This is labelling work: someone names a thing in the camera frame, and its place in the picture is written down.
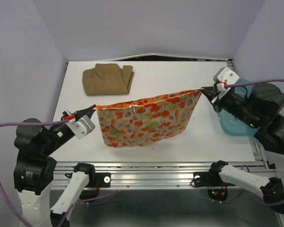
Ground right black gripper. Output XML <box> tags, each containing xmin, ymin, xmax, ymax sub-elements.
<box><xmin>201</xmin><ymin>83</ymin><xmax>260</xmax><ymax>127</ymax></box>

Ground brown pleated skirt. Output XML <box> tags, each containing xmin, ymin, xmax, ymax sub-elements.
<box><xmin>82</xmin><ymin>63</ymin><xmax>134</xmax><ymax>96</ymax></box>

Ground orange floral skirt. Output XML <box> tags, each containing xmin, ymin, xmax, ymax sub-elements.
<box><xmin>95</xmin><ymin>89</ymin><xmax>202</xmax><ymax>148</ymax></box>

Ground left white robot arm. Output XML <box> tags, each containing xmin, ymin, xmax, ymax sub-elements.
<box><xmin>14</xmin><ymin>105</ymin><xmax>96</xmax><ymax>227</ymax></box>

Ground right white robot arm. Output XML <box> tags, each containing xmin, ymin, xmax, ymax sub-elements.
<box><xmin>191</xmin><ymin>82</ymin><xmax>284</xmax><ymax>215</ymax></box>

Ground blue plastic basket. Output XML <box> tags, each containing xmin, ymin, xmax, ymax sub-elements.
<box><xmin>217</xmin><ymin>85</ymin><xmax>257</xmax><ymax>136</ymax></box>

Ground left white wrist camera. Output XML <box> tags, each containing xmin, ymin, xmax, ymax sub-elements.
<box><xmin>66</xmin><ymin>115</ymin><xmax>95</xmax><ymax>140</ymax></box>

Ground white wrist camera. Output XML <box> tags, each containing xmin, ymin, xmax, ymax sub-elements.
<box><xmin>213</xmin><ymin>67</ymin><xmax>240</xmax><ymax>92</ymax></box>
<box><xmin>66</xmin><ymin>115</ymin><xmax>95</xmax><ymax>140</ymax></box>

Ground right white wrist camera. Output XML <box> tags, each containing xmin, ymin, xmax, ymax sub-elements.
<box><xmin>213</xmin><ymin>67</ymin><xmax>240</xmax><ymax>92</ymax></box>

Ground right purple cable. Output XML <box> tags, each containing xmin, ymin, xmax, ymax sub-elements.
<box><xmin>196</xmin><ymin>78</ymin><xmax>284</xmax><ymax>206</ymax></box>

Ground purple cable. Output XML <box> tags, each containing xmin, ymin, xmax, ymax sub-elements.
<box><xmin>196</xmin><ymin>78</ymin><xmax>284</xmax><ymax>206</ymax></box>
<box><xmin>0</xmin><ymin>118</ymin><xmax>119</xmax><ymax>227</ymax></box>

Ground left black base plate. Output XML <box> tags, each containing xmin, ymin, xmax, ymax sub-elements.
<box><xmin>64</xmin><ymin>172</ymin><xmax>112</xmax><ymax>205</ymax></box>

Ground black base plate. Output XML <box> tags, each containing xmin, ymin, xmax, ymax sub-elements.
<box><xmin>64</xmin><ymin>172</ymin><xmax>112</xmax><ymax>205</ymax></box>
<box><xmin>190</xmin><ymin>171</ymin><xmax>230</xmax><ymax>203</ymax></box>

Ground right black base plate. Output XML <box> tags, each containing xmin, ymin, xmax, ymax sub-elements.
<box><xmin>190</xmin><ymin>171</ymin><xmax>230</xmax><ymax>203</ymax></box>

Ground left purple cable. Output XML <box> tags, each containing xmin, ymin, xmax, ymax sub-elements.
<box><xmin>0</xmin><ymin>118</ymin><xmax>119</xmax><ymax>227</ymax></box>

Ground aluminium rail frame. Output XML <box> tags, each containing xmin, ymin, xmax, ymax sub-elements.
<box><xmin>18</xmin><ymin>134</ymin><xmax>284</xmax><ymax>227</ymax></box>

